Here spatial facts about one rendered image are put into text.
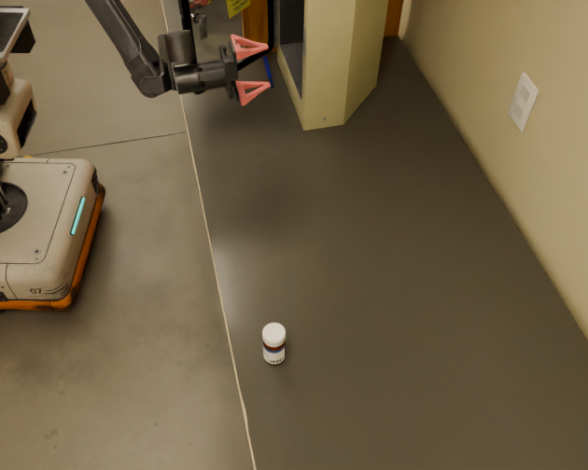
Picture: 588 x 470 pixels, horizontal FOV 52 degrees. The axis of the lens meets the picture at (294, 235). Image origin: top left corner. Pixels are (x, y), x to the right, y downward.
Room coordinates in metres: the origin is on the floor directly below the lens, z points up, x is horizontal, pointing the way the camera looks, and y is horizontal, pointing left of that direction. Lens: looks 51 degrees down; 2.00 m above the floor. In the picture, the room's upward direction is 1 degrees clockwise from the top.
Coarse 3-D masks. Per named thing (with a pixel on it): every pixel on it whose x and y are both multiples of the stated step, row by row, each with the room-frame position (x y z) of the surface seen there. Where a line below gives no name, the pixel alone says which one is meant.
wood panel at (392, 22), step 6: (390, 0) 1.66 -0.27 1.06; (396, 0) 1.66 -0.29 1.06; (402, 0) 1.67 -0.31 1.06; (390, 6) 1.66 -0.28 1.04; (396, 6) 1.66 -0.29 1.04; (390, 12) 1.66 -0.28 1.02; (396, 12) 1.66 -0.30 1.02; (390, 18) 1.66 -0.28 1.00; (396, 18) 1.67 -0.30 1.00; (390, 24) 1.66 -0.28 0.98; (396, 24) 1.67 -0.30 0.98; (390, 30) 1.66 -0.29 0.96; (396, 30) 1.67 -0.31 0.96; (384, 36) 1.66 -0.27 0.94; (276, 48) 1.57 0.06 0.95
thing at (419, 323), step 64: (256, 64) 1.50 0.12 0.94; (384, 64) 1.51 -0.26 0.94; (192, 128) 1.21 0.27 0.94; (256, 128) 1.22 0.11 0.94; (320, 128) 1.22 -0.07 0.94; (384, 128) 1.23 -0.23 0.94; (448, 128) 1.23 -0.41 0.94; (256, 192) 0.98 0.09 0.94; (320, 192) 0.99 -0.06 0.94; (384, 192) 0.99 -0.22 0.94; (448, 192) 1.00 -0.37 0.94; (256, 256) 0.79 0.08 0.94; (320, 256) 0.79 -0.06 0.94; (384, 256) 0.80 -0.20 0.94; (448, 256) 0.80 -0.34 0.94; (512, 256) 0.80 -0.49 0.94; (256, 320) 0.63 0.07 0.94; (320, 320) 0.63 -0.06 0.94; (384, 320) 0.64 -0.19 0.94; (448, 320) 0.64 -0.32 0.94; (512, 320) 0.64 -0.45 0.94; (256, 384) 0.49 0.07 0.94; (320, 384) 0.49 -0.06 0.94; (384, 384) 0.49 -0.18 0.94; (448, 384) 0.50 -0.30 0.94; (512, 384) 0.50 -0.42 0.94; (576, 384) 0.50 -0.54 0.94; (256, 448) 0.37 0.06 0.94; (320, 448) 0.37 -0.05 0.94; (384, 448) 0.37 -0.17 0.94; (448, 448) 0.38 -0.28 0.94; (512, 448) 0.38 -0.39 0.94; (576, 448) 0.38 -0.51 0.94
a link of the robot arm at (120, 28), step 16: (96, 0) 1.14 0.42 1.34; (112, 0) 1.15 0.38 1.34; (96, 16) 1.13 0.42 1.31; (112, 16) 1.13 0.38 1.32; (128, 16) 1.14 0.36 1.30; (112, 32) 1.11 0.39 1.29; (128, 32) 1.11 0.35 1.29; (128, 48) 1.09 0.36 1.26; (144, 48) 1.09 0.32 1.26; (128, 64) 1.07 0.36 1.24; (144, 64) 1.06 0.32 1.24
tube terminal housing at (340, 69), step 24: (312, 0) 1.21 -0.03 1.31; (336, 0) 1.23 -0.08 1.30; (360, 0) 1.26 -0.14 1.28; (384, 0) 1.38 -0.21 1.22; (312, 24) 1.21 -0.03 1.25; (336, 24) 1.23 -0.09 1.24; (360, 24) 1.27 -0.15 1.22; (384, 24) 1.40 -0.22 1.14; (312, 48) 1.21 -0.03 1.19; (336, 48) 1.23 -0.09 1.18; (360, 48) 1.29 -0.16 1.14; (288, 72) 1.38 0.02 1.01; (312, 72) 1.21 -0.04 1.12; (336, 72) 1.23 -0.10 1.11; (360, 72) 1.30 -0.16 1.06; (312, 96) 1.21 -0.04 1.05; (336, 96) 1.23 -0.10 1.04; (360, 96) 1.32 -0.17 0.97; (312, 120) 1.22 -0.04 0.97; (336, 120) 1.23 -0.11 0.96
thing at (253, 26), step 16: (192, 0) 1.30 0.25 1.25; (208, 0) 1.34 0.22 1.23; (224, 0) 1.38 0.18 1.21; (240, 0) 1.41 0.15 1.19; (256, 0) 1.46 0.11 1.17; (192, 16) 1.30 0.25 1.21; (208, 16) 1.33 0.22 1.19; (224, 16) 1.37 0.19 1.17; (240, 16) 1.41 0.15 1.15; (256, 16) 1.45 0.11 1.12; (208, 32) 1.33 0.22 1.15; (224, 32) 1.37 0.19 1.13; (240, 32) 1.41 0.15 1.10; (256, 32) 1.45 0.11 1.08; (208, 48) 1.33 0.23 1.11
